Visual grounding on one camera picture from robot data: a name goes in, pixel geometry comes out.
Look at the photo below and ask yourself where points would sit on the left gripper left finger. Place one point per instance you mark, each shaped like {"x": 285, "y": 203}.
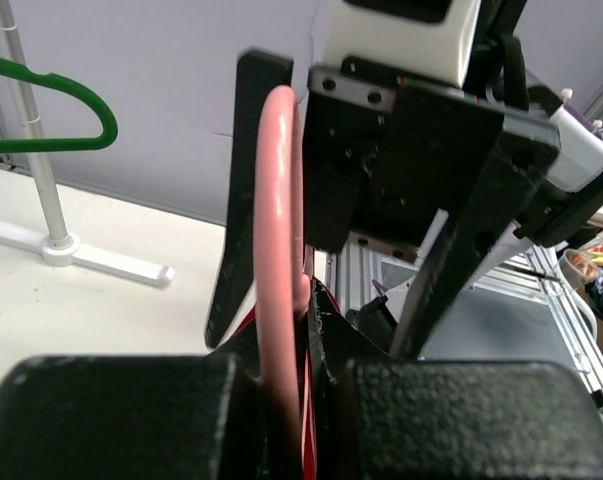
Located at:
{"x": 134, "y": 417}

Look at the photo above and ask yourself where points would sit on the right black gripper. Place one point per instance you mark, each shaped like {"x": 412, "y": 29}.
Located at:
{"x": 383, "y": 151}

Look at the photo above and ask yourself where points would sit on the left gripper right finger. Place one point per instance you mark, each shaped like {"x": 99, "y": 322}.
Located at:
{"x": 379, "y": 418}

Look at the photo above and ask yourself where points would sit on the red skirt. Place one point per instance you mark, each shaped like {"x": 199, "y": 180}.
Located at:
{"x": 306, "y": 410}

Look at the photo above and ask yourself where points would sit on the pink clothes hanger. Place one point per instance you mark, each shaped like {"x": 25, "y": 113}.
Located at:
{"x": 282, "y": 288}

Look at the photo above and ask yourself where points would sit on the green clothes hanger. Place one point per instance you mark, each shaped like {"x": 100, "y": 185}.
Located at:
{"x": 82, "y": 121}

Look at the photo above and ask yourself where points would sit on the white clothes rack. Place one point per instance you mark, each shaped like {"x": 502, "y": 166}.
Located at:
{"x": 59, "y": 247}

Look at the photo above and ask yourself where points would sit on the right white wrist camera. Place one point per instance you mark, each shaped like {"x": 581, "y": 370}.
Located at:
{"x": 428, "y": 38}

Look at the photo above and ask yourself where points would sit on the aluminium mounting rail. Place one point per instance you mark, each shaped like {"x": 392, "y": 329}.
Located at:
{"x": 517, "y": 312}

